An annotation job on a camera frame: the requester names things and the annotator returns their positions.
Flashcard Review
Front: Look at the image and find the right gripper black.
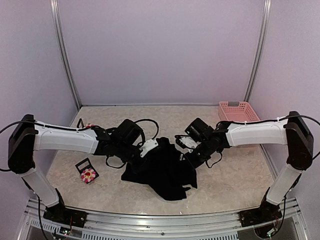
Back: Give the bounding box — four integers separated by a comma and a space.
183, 138, 214, 170

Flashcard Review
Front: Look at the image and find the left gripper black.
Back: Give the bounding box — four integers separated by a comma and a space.
115, 141, 157, 174

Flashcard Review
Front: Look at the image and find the pink plastic basket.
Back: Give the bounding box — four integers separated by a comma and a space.
218, 101, 260, 122

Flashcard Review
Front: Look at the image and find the black t-shirt blue logo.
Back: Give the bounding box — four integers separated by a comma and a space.
121, 137, 198, 201

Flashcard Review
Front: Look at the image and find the flower brooch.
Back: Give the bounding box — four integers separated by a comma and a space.
81, 168, 97, 184
84, 124, 94, 129

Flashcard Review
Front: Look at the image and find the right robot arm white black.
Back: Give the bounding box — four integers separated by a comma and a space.
175, 111, 317, 227

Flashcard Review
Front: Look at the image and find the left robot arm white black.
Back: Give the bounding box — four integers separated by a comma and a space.
8, 114, 146, 228

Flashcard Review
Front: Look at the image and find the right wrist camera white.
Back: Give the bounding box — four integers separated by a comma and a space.
174, 135, 198, 153

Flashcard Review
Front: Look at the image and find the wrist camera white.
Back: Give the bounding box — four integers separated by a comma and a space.
174, 135, 198, 153
139, 139, 158, 158

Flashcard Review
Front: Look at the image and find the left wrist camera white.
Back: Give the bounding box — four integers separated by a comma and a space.
139, 139, 158, 158

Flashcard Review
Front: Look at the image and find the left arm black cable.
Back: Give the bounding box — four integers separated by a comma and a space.
0, 118, 161, 173

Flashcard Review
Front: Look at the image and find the front aluminium rail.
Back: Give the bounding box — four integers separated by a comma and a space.
14, 197, 307, 240

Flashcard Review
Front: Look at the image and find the right aluminium frame post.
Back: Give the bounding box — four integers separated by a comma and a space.
243, 0, 272, 102

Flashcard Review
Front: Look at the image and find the aluminium frame post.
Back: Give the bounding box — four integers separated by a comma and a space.
50, 0, 82, 110
243, 0, 272, 102

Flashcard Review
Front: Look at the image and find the left aluminium frame post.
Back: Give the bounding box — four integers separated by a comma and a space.
50, 0, 82, 110

